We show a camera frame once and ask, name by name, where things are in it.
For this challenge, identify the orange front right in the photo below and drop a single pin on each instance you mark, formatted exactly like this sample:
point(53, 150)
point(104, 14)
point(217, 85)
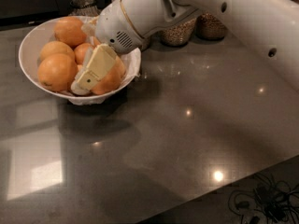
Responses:
point(112, 80)

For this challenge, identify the orange front centre low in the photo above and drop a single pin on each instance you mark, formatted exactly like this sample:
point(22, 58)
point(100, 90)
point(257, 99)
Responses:
point(79, 66)

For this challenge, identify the orange centre small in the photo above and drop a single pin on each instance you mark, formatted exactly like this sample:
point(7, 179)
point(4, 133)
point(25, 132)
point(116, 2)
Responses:
point(80, 51)

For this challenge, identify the glass jar beige grains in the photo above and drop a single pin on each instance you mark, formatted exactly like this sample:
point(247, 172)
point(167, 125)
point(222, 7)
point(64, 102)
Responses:
point(178, 35)

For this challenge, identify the orange top back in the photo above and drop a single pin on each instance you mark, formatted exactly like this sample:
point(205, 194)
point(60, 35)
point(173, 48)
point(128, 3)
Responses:
point(68, 30)

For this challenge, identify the dark cabinet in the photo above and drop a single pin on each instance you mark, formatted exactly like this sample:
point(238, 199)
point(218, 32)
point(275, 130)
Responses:
point(14, 12)

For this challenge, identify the orange left middle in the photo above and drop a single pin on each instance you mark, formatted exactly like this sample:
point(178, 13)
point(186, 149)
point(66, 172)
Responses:
point(54, 47)

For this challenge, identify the glass jar behind bowl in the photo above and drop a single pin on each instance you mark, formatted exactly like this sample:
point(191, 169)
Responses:
point(84, 8)

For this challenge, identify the white bowl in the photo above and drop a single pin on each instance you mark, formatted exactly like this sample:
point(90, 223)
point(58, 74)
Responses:
point(29, 61)

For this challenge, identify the glass jar brown grains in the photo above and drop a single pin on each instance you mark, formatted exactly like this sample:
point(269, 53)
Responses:
point(209, 27)

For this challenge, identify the white paper bowl liner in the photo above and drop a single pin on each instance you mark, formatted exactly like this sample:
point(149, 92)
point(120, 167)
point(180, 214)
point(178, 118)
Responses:
point(103, 72)

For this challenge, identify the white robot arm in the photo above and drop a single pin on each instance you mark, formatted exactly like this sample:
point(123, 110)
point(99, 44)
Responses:
point(269, 27)

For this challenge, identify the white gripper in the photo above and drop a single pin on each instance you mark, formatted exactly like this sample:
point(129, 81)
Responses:
point(114, 25)

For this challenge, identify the large orange front left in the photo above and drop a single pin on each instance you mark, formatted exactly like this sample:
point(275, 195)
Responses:
point(57, 72)

